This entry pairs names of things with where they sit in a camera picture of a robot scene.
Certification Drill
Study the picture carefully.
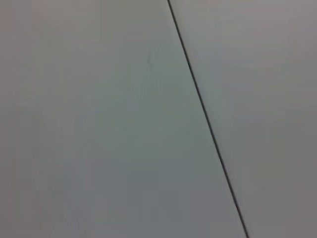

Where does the thin black wall strip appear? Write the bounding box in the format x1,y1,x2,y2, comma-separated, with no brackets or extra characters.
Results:
167,0,250,238

